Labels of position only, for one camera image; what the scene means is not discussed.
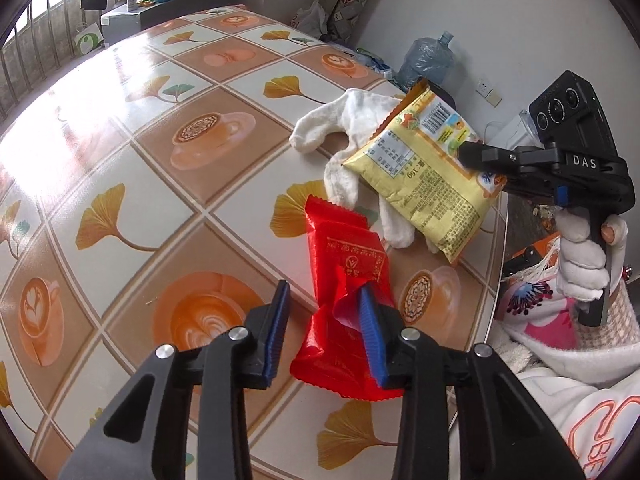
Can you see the red snack packet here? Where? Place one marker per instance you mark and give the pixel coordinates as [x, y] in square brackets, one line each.
[345, 260]

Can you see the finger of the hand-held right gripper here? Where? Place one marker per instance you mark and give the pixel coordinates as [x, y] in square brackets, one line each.
[530, 190]
[487, 156]

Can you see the person's right hand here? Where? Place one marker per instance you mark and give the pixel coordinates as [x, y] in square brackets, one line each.
[580, 260]

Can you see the person's white clothing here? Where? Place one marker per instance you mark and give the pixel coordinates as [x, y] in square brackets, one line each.
[600, 425]

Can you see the printed tablecloth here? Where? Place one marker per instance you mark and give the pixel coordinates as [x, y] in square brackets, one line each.
[150, 170]

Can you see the person's right forearm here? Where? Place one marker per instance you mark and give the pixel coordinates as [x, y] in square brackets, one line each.
[620, 320]

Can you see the wall socket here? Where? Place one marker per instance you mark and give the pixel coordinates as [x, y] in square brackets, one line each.
[487, 92]

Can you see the large water jug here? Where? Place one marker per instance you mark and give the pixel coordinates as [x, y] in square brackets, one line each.
[425, 60]

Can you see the yellow snack packet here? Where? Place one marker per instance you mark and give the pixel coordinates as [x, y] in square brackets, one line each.
[425, 180]

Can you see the white appliance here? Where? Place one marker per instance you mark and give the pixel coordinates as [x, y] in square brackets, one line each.
[510, 132]

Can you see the printed fabric bag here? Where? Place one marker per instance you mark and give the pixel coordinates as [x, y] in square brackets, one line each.
[360, 0]

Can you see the white cloth glove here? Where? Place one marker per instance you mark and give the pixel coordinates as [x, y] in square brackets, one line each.
[360, 115]

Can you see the grey side cabinet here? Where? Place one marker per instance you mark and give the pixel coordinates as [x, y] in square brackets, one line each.
[165, 17]

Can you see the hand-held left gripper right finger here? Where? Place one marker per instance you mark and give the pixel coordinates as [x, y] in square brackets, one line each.
[372, 340]

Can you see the black flat object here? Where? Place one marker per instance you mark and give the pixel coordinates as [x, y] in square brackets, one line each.
[94, 1]

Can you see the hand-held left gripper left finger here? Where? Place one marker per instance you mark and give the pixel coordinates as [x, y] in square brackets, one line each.
[277, 330]

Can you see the white plastic bag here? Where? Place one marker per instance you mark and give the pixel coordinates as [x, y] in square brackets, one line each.
[310, 20]

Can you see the metal window railing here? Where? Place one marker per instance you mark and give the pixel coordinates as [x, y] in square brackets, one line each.
[30, 50]

